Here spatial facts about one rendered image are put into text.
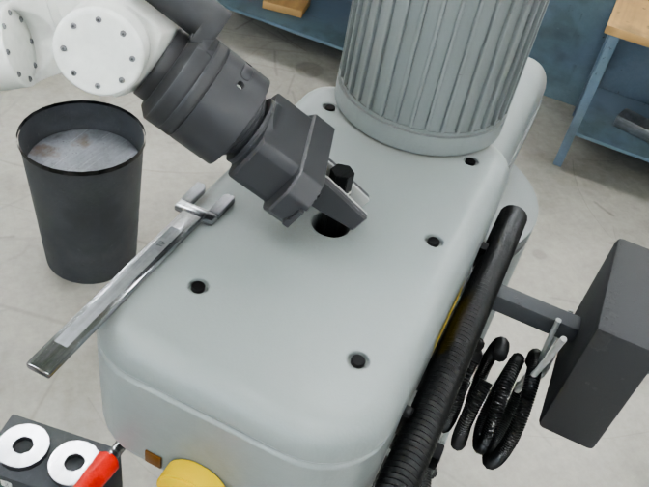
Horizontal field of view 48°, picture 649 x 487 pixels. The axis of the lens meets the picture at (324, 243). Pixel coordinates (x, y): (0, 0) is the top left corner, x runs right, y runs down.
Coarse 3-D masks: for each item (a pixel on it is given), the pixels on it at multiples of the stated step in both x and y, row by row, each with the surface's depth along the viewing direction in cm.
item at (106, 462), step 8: (112, 448) 68; (120, 448) 69; (96, 456) 68; (104, 456) 67; (112, 456) 68; (96, 464) 67; (104, 464) 67; (112, 464) 67; (88, 472) 66; (96, 472) 66; (104, 472) 66; (112, 472) 67; (80, 480) 65; (88, 480) 65; (96, 480) 66; (104, 480) 66
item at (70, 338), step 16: (192, 192) 68; (176, 208) 66; (192, 208) 66; (224, 208) 67; (176, 224) 64; (192, 224) 64; (208, 224) 66; (160, 240) 62; (176, 240) 63; (144, 256) 61; (160, 256) 61; (128, 272) 59; (144, 272) 59; (112, 288) 58; (128, 288) 58; (96, 304) 56; (112, 304) 56; (80, 320) 55; (96, 320) 55; (64, 336) 54; (80, 336) 54; (48, 352) 52; (64, 352) 53; (32, 368) 51; (48, 368) 51
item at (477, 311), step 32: (512, 224) 86; (480, 256) 83; (512, 256) 84; (480, 288) 78; (480, 320) 75; (448, 352) 70; (448, 384) 68; (416, 416) 65; (416, 448) 62; (384, 480) 60; (416, 480) 60
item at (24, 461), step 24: (0, 432) 135; (24, 432) 134; (48, 432) 136; (0, 456) 130; (24, 456) 131; (48, 456) 133; (72, 456) 133; (120, 456) 137; (0, 480) 130; (24, 480) 129; (48, 480) 129; (72, 480) 129; (120, 480) 142
